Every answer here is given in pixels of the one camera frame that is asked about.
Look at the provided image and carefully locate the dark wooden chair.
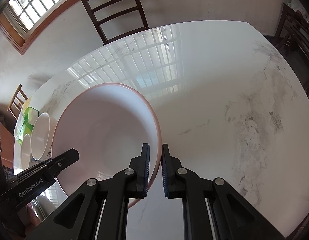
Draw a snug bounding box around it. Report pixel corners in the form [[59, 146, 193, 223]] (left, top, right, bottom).
[[81, 0, 149, 45]]

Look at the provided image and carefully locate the light wooden chair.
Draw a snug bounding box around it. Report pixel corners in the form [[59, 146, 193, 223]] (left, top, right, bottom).
[[7, 84, 29, 120]]

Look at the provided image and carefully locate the pink covered cabinet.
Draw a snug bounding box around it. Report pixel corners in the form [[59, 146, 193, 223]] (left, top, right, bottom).
[[0, 122, 14, 170]]

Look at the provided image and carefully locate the white rabbit bowl pink band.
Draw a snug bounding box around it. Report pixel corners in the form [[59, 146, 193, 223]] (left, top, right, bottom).
[[30, 113, 57, 161]]

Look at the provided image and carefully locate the green tissue pack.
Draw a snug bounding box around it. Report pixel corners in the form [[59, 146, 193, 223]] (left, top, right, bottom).
[[13, 107, 39, 145]]

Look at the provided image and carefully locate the white bowl blue band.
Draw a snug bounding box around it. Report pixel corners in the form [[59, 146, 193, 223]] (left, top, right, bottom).
[[20, 134, 31, 170]]

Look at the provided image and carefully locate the wood framed window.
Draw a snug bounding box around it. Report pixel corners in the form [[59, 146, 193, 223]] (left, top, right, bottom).
[[0, 0, 68, 55]]

